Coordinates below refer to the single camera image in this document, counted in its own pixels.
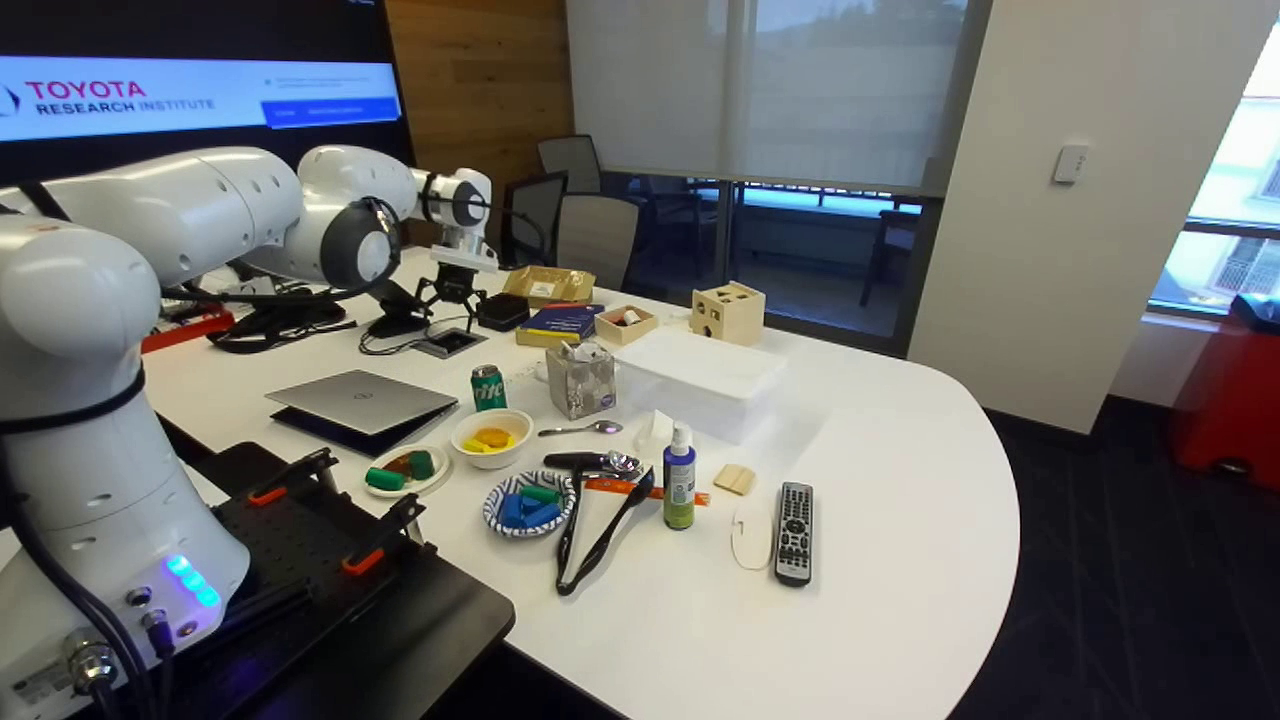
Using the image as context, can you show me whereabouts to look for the red flat object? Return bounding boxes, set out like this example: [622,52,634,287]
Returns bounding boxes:
[138,303,240,362]

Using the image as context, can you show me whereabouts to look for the small bottle with blue label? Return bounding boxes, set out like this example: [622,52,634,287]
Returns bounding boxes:
[662,423,701,538]

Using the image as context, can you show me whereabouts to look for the red cabinet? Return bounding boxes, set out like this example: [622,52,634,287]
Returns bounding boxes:
[1170,316,1280,496]

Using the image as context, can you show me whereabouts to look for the white plate with green toys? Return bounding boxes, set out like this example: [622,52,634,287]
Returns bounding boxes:
[360,446,458,505]

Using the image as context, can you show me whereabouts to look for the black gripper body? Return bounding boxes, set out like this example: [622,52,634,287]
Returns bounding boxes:
[434,260,490,311]

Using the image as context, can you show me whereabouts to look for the blue bowl with green toy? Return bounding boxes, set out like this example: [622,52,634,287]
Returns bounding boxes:
[482,463,581,546]

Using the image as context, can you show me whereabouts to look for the small black pouch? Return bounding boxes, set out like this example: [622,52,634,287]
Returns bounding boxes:
[475,294,536,335]

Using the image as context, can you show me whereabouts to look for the black laptop with blue screen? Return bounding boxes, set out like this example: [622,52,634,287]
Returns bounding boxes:
[266,364,466,462]

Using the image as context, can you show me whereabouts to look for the white roller window blind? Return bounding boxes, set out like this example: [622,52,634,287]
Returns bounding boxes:
[566,0,976,200]

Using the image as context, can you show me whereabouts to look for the black remote control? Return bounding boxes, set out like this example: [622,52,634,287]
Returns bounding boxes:
[770,477,820,587]

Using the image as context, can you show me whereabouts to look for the small wooden open box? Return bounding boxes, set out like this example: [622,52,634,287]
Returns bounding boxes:
[592,300,664,349]

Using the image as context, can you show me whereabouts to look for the wooden shape sorter cube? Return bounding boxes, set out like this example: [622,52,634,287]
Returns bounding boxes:
[683,276,774,349]

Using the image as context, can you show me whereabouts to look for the thin white cord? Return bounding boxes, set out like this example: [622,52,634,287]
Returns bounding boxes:
[725,507,781,575]

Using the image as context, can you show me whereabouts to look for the wall display with Toyota logo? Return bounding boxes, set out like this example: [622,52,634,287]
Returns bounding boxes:
[0,0,419,186]

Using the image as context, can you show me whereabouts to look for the grey office chair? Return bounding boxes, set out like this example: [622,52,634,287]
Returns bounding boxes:
[536,133,643,294]

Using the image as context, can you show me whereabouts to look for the black kitchen tongs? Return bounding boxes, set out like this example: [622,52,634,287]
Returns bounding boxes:
[541,449,662,599]

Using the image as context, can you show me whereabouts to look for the orange handled tool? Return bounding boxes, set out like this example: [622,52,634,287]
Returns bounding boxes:
[577,454,713,507]

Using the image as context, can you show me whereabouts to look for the white wall light switch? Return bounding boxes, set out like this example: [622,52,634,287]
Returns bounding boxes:
[1048,139,1093,190]

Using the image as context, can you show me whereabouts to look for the blue and yellow book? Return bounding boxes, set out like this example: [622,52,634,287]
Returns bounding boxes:
[514,300,606,352]

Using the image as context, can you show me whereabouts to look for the white rectangular box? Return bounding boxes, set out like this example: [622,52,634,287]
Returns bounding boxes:
[610,324,790,419]

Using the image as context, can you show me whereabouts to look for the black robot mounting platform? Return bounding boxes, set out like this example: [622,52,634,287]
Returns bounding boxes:
[78,437,521,720]

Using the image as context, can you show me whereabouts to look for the black headset with cables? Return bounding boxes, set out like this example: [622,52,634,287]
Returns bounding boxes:
[210,284,360,362]

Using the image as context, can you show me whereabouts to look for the small flat wooden block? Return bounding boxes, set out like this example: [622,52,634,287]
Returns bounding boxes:
[707,462,762,500]

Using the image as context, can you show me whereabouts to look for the black charger with cable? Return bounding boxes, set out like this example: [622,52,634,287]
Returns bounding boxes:
[355,276,434,362]

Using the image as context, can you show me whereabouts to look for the flat black square pad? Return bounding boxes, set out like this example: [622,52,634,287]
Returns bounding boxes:
[417,330,490,364]

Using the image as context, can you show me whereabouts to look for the black mesh office chair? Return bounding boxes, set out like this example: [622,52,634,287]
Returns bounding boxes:
[500,172,572,267]

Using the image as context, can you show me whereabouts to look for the metal spoon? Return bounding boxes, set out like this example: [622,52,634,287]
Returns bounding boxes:
[536,416,630,446]

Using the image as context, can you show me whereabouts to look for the yellow bowl with yellow food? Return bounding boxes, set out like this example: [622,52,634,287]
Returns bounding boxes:
[450,409,536,472]

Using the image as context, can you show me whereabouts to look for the black clamp with orange handle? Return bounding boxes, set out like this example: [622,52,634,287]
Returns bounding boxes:
[245,446,346,514]
[341,491,434,580]

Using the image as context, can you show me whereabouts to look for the green soda can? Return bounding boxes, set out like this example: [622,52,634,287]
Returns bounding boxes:
[469,362,514,416]

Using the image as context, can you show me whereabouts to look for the woven wooden tray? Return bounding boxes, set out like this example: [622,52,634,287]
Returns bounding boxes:
[500,260,600,311]

